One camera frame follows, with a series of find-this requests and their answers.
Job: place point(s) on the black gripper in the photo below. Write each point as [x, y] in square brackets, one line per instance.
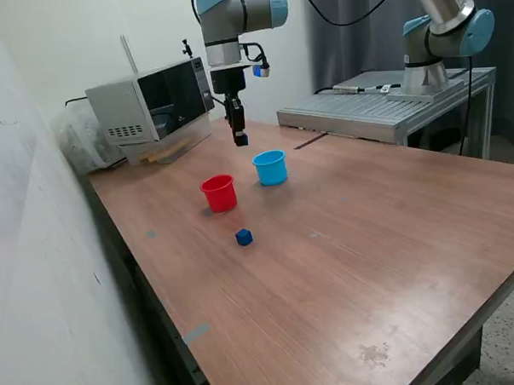
[228, 80]

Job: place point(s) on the blue cube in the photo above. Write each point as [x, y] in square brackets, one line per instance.
[244, 238]
[245, 139]

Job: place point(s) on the silver blue UR5e robot arm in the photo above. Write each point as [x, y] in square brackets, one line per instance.
[249, 9]

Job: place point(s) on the blue plastic cup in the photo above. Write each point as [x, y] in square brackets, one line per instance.
[271, 172]

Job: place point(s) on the dark flat strip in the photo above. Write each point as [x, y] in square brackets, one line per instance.
[308, 142]

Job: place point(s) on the red plastic cup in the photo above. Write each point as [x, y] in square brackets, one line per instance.
[219, 198]

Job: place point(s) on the wooden sticks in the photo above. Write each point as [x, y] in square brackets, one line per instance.
[157, 156]

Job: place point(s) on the silver microwave oven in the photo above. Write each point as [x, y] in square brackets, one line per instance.
[121, 109]

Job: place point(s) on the silver connector box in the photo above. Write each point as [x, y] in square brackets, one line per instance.
[346, 89]

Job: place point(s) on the thin white rod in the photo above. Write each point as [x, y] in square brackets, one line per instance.
[128, 53]

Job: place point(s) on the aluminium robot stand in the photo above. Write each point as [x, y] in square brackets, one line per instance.
[356, 111]

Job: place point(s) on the translucent plastic bag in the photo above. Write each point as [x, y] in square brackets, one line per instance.
[80, 140]

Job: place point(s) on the grey tape strip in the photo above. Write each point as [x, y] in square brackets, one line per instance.
[195, 333]

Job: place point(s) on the grey table leg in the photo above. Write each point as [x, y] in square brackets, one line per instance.
[460, 358]

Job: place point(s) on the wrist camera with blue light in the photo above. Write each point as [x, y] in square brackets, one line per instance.
[261, 71]

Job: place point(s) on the small black camera mount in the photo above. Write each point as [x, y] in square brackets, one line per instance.
[186, 48]

